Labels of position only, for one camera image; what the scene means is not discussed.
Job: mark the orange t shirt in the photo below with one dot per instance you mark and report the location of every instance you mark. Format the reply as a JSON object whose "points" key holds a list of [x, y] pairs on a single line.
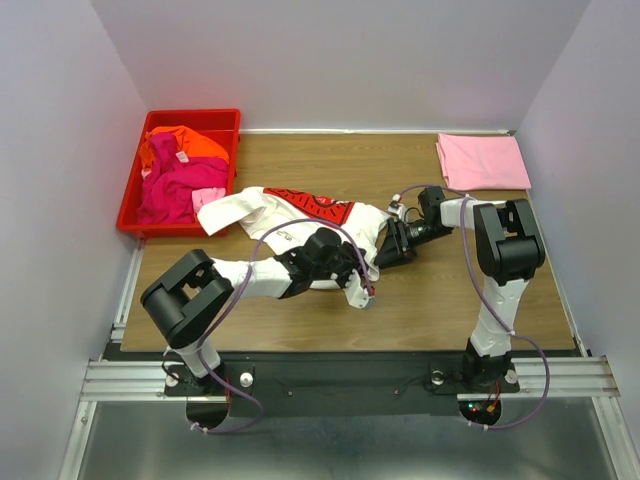
{"points": [[187, 140]]}

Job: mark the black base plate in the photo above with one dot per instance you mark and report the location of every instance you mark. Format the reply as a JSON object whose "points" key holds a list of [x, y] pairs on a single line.
{"points": [[237, 402]]}

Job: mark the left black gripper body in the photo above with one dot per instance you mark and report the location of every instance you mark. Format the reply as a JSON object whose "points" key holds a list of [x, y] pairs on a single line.
{"points": [[345, 263]]}

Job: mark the red plastic bin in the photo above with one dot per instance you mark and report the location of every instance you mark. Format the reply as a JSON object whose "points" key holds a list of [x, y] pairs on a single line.
{"points": [[220, 125]]}

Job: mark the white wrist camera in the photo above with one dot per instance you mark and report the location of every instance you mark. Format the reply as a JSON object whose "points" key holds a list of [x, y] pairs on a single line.
{"points": [[356, 293], [397, 208]]}

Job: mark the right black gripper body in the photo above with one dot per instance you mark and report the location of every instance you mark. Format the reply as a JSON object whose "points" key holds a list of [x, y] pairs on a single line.
{"points": [[396, 237]]}

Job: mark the white printed t shirt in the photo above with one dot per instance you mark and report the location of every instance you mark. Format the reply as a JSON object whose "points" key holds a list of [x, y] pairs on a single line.
{"points": [[294, 216]]}

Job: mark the aluminium frame rail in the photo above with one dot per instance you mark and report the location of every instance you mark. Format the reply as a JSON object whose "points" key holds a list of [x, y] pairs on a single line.
{"points": [[138, 376]]}

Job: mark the light pink garment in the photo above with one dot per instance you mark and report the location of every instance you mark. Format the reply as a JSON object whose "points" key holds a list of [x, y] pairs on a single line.
{"points": [[202, 197]]}

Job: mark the folded pink t shirt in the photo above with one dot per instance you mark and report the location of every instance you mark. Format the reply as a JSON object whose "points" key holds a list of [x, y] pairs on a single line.
{"points": [[470, 163]]}

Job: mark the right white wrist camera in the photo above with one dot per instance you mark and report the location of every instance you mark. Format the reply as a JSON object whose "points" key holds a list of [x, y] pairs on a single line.
{"points": [[397, 208]]}

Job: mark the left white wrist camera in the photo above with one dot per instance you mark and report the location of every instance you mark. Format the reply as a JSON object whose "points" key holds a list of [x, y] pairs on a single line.
{"points": [[356, 293]]}

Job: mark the magenta t shirt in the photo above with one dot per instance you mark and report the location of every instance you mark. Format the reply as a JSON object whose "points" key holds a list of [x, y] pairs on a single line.
{"points": [[166, 189]]}

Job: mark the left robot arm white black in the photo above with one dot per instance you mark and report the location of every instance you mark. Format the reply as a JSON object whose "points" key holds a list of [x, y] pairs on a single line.
{"points": [[198, 290]]}

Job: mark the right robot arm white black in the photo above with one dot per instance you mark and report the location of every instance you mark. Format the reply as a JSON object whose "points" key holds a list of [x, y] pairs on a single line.
{"points": [[503, 249]]}

